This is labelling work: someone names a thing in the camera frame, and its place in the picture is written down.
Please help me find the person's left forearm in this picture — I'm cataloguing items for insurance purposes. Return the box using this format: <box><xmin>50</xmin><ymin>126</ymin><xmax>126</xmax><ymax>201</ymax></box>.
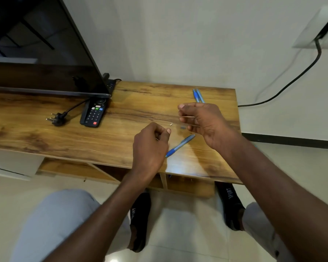
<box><xmin>43</xmin><ymin>173</ymin><xmax>152</xmax><ymax>262</ymax></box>

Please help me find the black power strip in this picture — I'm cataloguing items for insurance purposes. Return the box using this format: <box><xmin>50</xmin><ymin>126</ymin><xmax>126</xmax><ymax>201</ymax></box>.
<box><xmin>102</xmin><ymin>73</ymin><xmax>117</xmax><ymax>95</ymax></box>

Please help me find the black remote control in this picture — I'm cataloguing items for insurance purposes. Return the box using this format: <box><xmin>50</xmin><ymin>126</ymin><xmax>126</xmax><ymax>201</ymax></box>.
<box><xmin>79</xmin><ymin>97</ymin><xmax>110</xmax><ymax>128</ymax></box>

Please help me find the person's black sock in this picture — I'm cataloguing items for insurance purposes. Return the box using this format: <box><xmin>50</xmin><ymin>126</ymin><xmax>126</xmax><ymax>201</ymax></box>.
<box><xmin>215</xmin><ymin>182</ymin><xmax>246</xmax><ymax>231</ymax></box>
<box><xmin>127</xmin><ymin>192</ymin><xmax>152</xmax><ymax>253</ymax></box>

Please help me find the black television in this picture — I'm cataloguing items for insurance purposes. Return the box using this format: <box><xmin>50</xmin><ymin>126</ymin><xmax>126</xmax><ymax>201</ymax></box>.
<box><xmin>0</xmin><ymin>0</ymin><xmax>111</xmax><ymax>99</ymax></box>

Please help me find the person's right black sock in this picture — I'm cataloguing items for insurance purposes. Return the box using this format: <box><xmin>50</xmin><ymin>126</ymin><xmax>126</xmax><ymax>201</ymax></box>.
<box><xmin>215</xmin><ymin>182</ymin><xmax>246</xmax><ymax>231</ymax></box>

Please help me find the person's grey trouser leg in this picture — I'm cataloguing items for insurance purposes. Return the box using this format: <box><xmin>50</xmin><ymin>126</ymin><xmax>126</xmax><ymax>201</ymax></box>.
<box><xmin>9</xmin><ymin>189</ymin><xmax>132</xmax><ymax>262</ymax></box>
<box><xmin>242</xmin><ymin>202</ymin><xmax>290</xmax><ymax>262</ymax></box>

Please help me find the black power plug with cable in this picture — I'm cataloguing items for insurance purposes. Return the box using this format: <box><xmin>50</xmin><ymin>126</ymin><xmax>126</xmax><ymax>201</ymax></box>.
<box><xmin>46</xmin><ymin>99</ymin><xmax>88</xmax><ymax>127</ymax></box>

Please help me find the person's left hand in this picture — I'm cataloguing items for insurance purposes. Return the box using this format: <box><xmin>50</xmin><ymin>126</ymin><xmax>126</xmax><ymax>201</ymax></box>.
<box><xmin>128</xmin><ymin>122</ymin><xmax>172</xmax><ymax>186</ymax></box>

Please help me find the black wall cable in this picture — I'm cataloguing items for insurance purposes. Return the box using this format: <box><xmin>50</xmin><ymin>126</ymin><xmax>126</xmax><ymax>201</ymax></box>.
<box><xmin>238</xmin><ymin>20</ymin><xmax>328</xmax><ymax>108</ymax></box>

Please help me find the person's left grey trouser leg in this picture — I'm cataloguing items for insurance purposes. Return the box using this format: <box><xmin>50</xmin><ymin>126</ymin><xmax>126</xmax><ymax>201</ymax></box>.
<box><xmin>9</xmin><ymin>189</ymin><xmax>132</xmax><ymax>262</ymax></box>

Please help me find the person's right grey trouser leg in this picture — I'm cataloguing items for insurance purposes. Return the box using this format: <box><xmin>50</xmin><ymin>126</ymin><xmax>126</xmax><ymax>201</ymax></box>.
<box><xmin>242</xmin><ymin>202</ymin><xmax>290</xmax><ymax>262</ymax></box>

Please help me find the white wall socket panel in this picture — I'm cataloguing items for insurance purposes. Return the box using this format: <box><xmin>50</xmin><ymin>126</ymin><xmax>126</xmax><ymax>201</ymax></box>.
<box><xmin>292</xmin><ymin>5</ymin><xmax>328</xmax><ymax>49</ymax></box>

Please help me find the person's left black sock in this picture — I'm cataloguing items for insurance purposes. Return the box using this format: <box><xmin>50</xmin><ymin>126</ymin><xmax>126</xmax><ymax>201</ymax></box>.
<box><xmin>127</xmin><ymin>192</ymin><xmax>152</xmax><ymax>253</ymax></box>

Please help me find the person's right forearm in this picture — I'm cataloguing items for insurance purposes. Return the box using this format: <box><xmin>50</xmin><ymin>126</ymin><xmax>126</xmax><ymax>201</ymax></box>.
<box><xmin>223</xmin><ymin>135</ymin><xmax>328</xmax><ymax>262</ymax></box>

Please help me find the person's right hand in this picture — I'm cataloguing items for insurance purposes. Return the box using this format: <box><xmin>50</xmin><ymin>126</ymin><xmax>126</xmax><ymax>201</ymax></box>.
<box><xmin>177</xmin><ymin>102</ymin><xmax>244</xmax><ymax>156</ymax></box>

